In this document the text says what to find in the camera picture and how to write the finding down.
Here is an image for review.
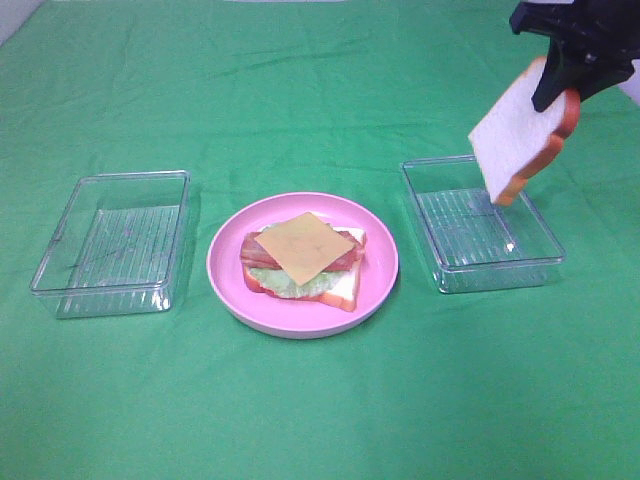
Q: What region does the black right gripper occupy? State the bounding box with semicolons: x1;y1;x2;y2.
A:
509;0;639;112

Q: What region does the bread slice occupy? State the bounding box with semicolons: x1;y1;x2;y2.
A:
468;57;580;206
241;227;366;312

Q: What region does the yellow cheese slice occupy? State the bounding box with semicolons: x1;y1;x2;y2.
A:
256;212;355;286

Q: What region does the green lettuce leaf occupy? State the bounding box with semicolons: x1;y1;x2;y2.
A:
248;267;343;299

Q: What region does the bacon strip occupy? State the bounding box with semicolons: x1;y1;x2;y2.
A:
241;230;366;269
240;244;365;272

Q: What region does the right clear plastic tray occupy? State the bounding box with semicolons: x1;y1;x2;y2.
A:
401;155;566;294

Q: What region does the clear plastic tray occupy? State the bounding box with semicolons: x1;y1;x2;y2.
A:
401;155;566;294
30;170;191;319

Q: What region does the green tablecloth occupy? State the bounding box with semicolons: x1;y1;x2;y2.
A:
1;1;639;479

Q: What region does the pink round plate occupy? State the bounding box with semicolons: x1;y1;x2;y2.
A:
206;192;399;339

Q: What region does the left clear plastic tray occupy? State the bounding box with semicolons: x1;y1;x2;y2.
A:
30;170;191;319

